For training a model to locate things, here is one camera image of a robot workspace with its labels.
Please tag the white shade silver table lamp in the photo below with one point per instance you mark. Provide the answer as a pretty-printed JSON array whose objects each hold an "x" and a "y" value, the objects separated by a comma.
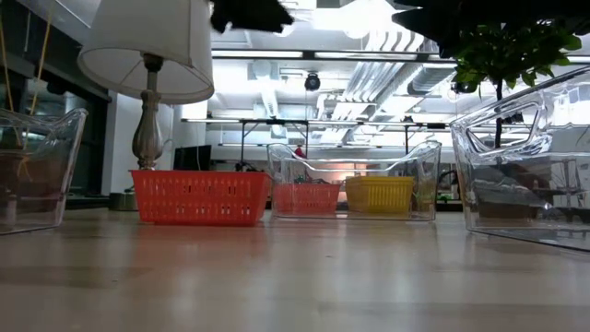
[{"x": 152, "y": 27}]

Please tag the orange plastic basket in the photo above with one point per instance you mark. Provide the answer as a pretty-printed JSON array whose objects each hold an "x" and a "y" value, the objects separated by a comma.
[
  {"x": 200, "y": 198},
  {"x": 306, "y": 198}
]

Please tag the black overhead camera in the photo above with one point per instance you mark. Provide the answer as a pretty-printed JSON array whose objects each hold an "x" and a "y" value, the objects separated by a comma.
[{"x": 312, "y": 82}]

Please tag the green potted plant black pot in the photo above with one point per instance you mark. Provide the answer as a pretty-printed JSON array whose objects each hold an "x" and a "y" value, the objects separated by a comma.
[{"x": 507, "y": 55}]

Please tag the yellow plastic basket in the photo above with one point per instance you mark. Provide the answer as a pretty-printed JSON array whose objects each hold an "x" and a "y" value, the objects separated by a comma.
[{"x": 379, "y": 196}]

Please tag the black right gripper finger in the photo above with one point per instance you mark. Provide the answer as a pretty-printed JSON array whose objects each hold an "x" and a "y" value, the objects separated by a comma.
[{"x": 428, "y": 27}]

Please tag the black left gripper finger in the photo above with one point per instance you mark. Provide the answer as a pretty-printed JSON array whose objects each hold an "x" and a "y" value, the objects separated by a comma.
[{"x": 267, "y": 16}]

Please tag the black monitor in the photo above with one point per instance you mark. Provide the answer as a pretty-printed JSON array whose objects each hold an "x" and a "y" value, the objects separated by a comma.
[{"x": 191, "y": 159}]

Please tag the clear plastic bin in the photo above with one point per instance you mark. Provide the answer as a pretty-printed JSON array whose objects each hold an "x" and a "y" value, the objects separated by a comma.
[
  {"x": 41, "y": 184},
  {"x": 350, "y": 162},
  {"x": 516, "y": 147}
]

